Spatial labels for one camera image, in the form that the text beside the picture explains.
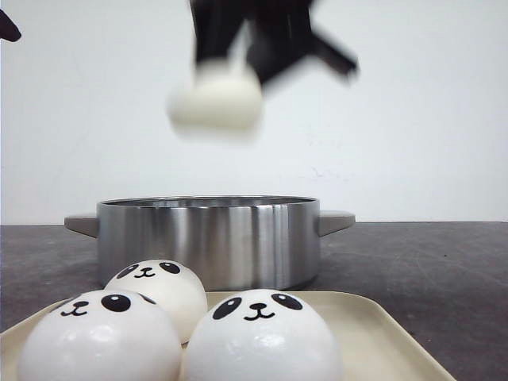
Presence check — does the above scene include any cream plastic tray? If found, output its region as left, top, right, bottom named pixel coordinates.
left=2, top=291, right=448, bottom=380

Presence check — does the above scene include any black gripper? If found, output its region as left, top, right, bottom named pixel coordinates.
left=190, top=0, right=358, bottom=86

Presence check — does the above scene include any stainless steel pot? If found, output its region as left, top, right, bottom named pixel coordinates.
left=64, top=195, right=356, bottom=291

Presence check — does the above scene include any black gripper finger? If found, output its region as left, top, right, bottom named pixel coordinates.
left=0, top=10, right=21, bottom=41

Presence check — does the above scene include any panda bun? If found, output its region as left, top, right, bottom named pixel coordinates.
left=167, top=59, right=263, bottom=133
left=17, top=291, right=182, bottom=380
left=183, top=289, right=344, bottom=380
left=106, top=259, right=208, bottom=344

